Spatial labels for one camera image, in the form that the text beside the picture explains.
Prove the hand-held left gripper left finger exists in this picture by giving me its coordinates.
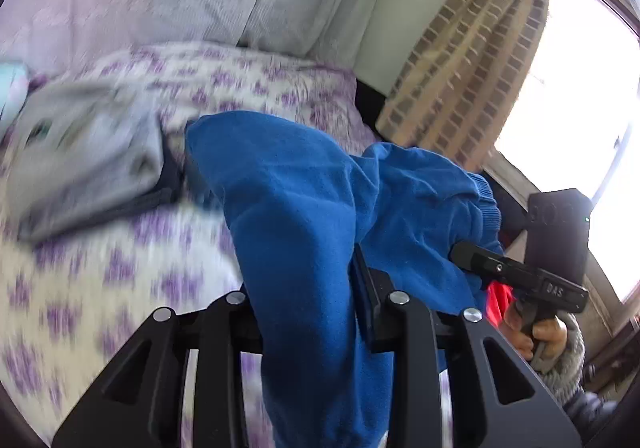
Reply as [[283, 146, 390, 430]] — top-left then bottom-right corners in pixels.
[[52, 283, 267, 448]]

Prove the person's dark grey clothing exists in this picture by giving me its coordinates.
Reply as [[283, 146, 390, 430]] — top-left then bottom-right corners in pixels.
[[562, 390, 620, 446]]

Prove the window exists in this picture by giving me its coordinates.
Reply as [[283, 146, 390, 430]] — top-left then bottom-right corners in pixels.
[[492, 0, 640, 306]]

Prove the folded teal pink floral quilt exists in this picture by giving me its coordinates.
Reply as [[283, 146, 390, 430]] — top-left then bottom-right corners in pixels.
[[0, 60, 31, 134]]

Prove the folded black garment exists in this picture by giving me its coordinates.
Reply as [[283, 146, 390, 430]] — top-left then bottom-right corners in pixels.
[[132, 128, 185, 225]]

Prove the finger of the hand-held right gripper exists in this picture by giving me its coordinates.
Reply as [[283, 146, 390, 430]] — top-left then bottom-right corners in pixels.
[[449, 241, 507, 285]]

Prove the blue jacket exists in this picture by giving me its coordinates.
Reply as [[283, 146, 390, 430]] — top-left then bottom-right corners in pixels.
[[184, 111, 516, 448]]

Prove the folded grey garment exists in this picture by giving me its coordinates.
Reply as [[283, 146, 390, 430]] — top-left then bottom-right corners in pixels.
[[6, 78, 166, 243]]

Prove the beige brick-pattern curtain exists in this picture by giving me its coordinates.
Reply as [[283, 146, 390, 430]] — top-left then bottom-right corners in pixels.
[[375, 0, 560, 175]]

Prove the person's right hand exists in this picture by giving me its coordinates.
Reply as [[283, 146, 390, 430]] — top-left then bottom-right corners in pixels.
[[502, 302, 569, 363]]

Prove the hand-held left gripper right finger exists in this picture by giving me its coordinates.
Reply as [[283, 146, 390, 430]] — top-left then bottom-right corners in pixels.
[[352, 245, 583, 448]]

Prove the purple floral bedspread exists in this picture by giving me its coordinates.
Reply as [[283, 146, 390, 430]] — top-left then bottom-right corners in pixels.
[[0, 40, 456, 448]]

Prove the person's right forearm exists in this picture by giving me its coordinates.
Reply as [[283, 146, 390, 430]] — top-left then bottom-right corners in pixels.
[[529, 312, 587, 410]]

